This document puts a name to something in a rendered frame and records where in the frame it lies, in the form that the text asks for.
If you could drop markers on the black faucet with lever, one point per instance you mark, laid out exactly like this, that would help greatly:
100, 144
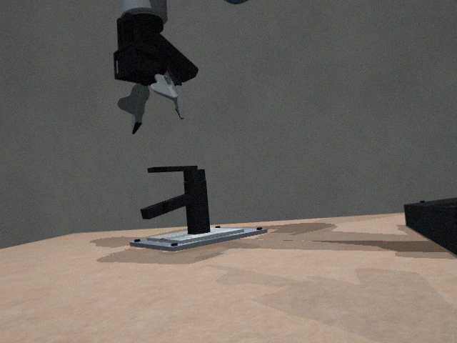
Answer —
197, 209

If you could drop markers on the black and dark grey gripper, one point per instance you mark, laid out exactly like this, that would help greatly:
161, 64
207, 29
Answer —
143, 63

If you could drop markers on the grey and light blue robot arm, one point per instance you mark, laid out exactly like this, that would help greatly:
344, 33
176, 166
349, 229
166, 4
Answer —
187, 69

